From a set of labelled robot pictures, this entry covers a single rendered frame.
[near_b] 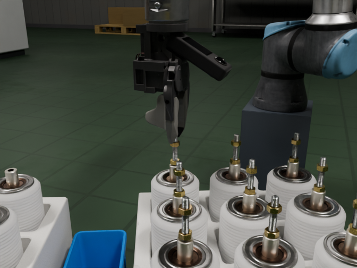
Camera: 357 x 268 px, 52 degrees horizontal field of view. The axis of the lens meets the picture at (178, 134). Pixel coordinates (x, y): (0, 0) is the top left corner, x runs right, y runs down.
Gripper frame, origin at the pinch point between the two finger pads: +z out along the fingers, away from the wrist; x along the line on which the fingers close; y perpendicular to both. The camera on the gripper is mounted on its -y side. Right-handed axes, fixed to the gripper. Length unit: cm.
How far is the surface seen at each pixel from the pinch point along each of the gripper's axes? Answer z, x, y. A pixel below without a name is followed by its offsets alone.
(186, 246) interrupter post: 6.8, 22.6, -9.3
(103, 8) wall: -6, -649, 402
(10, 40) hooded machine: 17, -254, 282
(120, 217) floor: 34.5, -17.8, 24.1
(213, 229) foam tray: 16.6, 4.1, -8.5
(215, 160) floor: 35, -66, 8
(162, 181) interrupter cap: 9.2, 2.4, 2.4
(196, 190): 10.8, 0.9, -4.0
